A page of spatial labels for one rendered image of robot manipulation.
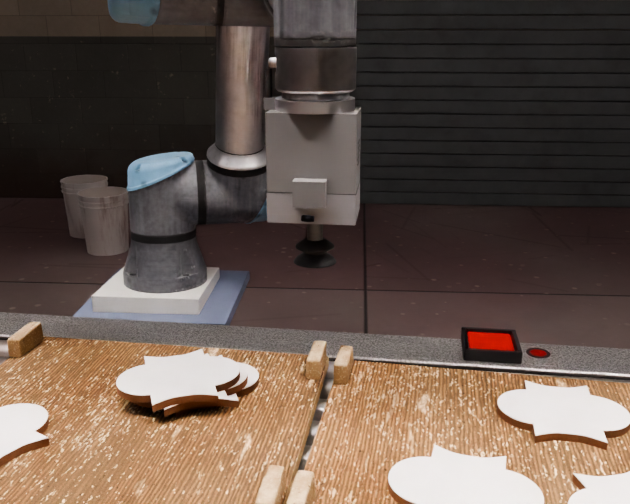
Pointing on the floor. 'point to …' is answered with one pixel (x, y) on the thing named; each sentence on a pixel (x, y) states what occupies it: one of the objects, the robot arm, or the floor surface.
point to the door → (586, 145)
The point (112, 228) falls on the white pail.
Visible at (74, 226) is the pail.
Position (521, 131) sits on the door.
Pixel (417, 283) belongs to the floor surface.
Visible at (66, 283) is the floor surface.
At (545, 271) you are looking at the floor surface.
